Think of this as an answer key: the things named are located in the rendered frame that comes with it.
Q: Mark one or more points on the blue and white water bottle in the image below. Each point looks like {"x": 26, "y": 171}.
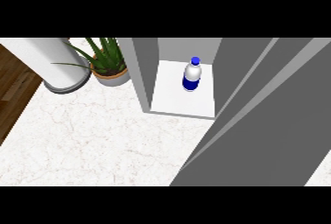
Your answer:
{"x": 190, "y": 76}

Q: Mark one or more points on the dark grey cabinet door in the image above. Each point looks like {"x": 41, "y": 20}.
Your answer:
{"x": 263, "y": 125}

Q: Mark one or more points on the grey cabinet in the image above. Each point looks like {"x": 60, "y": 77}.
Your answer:
{"x": 171, "y": 93}

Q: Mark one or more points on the green potted plant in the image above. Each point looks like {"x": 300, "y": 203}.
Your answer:
{"x": 108, "y": 64}

